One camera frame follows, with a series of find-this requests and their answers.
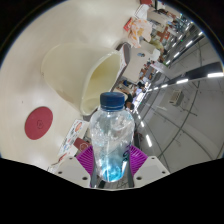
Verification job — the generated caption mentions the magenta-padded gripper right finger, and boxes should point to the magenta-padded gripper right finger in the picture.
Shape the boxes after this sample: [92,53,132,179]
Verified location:
[126,144,171,188]

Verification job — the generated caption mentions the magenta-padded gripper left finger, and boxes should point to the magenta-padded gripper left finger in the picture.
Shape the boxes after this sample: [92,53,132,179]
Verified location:
[53,144,98,188]

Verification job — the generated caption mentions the clear bottle with blue cap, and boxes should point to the clear bottle with blue cap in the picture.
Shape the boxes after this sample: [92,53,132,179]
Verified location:
[89,92,136,183]

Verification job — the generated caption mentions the flat round red coaster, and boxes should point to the flat round red coaster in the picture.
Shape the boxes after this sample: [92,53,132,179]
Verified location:
[24,105,54,141]

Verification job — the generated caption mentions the ceiling air conditioner unit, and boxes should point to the ceiling air conditioner unit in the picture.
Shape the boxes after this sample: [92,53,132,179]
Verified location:
[168,89,184,106]

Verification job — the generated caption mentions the cream plastic cup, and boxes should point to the cream plastic cup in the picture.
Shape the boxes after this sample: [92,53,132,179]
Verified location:
[40,42,124,117]

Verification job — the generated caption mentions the ceiling lights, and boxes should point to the ceiling lights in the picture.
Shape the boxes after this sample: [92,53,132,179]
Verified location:
[133,31,224,149]

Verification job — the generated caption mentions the small red sauce packet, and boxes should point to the small red sauce packet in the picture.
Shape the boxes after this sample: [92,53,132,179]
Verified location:
[123,17,134,33]

